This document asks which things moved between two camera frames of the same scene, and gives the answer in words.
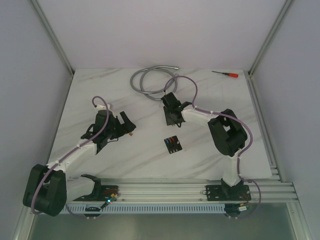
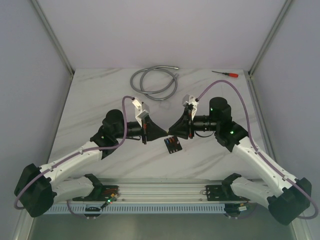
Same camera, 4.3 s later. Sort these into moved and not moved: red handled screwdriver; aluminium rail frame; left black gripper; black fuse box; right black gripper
Moved: left black gripper; right black gripper
Not moved: black fuse box; red handled screwdriver; aluminium rail frame
